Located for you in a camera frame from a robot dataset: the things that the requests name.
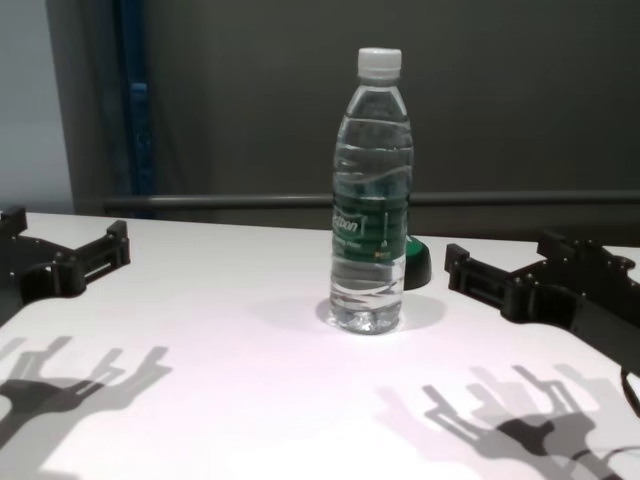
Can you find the green YES push button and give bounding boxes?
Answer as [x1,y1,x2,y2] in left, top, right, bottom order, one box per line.
[403,235,432,291]

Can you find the grey horizontal metal rail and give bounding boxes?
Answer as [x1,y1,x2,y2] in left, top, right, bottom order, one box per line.
[103,192,640,212]

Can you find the clear plastic water bottle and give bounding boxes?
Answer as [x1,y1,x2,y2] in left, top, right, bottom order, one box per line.
[328,47,416,335]

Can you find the blue vertical metal post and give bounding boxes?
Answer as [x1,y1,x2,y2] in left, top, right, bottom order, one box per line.
[112,0,154,219]

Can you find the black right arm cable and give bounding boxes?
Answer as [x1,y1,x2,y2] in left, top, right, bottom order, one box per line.
[617,367,640,417]

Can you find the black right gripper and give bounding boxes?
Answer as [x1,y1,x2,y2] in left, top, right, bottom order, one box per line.
[444,229,640,376]

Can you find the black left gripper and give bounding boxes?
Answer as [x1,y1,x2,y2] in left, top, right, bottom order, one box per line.
[0,205,133,329]

